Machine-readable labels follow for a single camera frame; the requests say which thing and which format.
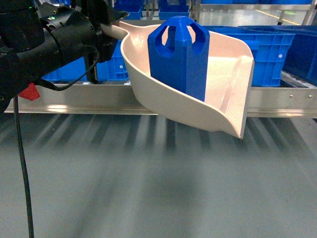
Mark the blue bin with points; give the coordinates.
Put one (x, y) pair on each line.
(301, 59)
(269, 50)
(111, 70)

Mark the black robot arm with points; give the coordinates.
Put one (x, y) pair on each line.
(39, 38)

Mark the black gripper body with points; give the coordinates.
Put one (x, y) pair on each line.
(75, 42)

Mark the blue bin front right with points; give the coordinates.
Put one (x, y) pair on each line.
(269, 50)

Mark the red tag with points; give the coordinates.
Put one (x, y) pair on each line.
(30, 93)

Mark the beige plastic dustpan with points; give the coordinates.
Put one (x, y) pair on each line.
(229, 79)

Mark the blue plastic part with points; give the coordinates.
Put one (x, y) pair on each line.
(178, 55)

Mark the steel roller shelf rack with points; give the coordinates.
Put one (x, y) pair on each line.
(119, 99)

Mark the blue bin front left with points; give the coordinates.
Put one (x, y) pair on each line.
(111, 70)

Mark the blue bin rear right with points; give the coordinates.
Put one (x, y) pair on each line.
(301, 59)

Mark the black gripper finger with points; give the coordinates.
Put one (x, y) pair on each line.
(114, 15)

